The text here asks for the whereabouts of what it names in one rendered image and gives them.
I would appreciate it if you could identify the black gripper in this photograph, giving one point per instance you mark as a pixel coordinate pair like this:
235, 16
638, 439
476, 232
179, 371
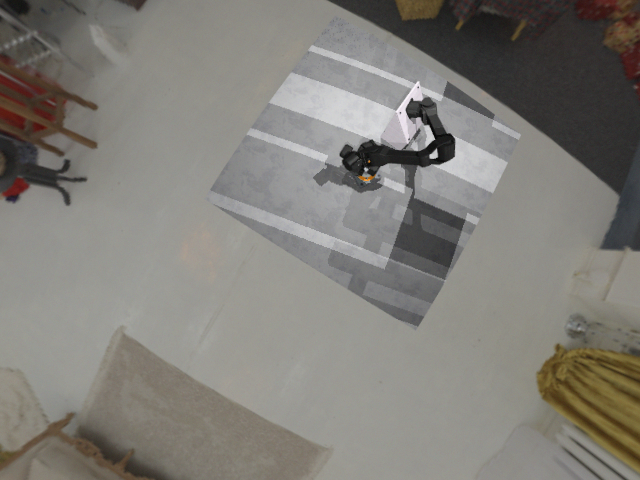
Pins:
346, 150

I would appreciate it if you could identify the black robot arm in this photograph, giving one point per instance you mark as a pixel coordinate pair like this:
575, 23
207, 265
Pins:
380, 155

